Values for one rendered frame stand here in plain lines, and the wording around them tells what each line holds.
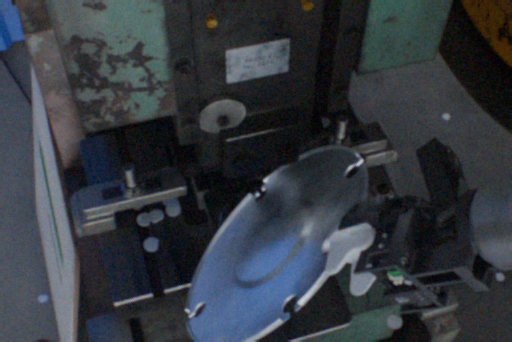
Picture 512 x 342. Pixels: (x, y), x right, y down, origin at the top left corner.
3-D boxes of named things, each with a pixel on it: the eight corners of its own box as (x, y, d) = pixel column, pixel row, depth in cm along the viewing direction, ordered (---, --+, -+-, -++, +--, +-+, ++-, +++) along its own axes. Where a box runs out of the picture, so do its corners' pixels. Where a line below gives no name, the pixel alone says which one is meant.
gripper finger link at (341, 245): (289, 272, 73) (355, 260, 67) (309, 225, 76) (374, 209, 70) (310, 289, 74) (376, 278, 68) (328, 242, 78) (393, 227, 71)
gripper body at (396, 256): (344, 272, 65) (452, 251, 57) (371, 197, 70) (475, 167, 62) (397, 316, 69) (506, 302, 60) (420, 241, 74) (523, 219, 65)
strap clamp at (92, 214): (190, 210, 110) (186, 171, 102) (78, 238, 106) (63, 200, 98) (181, 178, 113) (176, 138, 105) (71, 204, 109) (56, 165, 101)
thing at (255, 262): (337, 118, 97) (333, 114, 97) (399, 221, 72) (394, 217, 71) (186, 258, 102) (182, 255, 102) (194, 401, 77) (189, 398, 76)
